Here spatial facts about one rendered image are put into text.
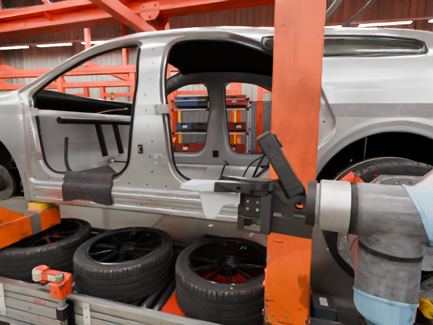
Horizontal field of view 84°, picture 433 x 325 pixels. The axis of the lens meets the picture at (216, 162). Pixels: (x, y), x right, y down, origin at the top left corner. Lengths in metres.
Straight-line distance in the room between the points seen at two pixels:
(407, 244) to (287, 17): 0.77
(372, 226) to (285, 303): 0.78
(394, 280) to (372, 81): 1.19
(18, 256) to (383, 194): 2.10
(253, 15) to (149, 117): 9.94
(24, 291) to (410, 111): 2.34
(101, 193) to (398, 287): 1.78
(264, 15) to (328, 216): 11.04
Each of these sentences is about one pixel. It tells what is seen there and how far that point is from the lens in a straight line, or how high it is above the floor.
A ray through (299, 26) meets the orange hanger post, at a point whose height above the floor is 1.66.
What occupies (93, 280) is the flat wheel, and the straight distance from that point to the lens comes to 1.75.
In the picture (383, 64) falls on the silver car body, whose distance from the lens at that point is 1.53.
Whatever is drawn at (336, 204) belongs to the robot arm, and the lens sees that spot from 0.37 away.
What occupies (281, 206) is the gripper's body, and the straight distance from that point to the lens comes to 0.40.
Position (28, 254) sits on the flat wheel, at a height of 0.49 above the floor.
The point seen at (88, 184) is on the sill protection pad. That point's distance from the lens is 2.02.
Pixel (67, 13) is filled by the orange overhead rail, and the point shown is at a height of 3.18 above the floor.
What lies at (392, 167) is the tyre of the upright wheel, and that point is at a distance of 1.38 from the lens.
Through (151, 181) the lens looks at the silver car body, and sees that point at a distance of 1.71.
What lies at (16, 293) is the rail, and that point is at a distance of 2.07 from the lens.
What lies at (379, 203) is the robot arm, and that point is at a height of 1.24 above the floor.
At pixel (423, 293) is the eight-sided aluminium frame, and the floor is 0.61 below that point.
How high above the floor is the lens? 1.33
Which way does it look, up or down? 8 degrees down
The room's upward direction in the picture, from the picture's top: straight up
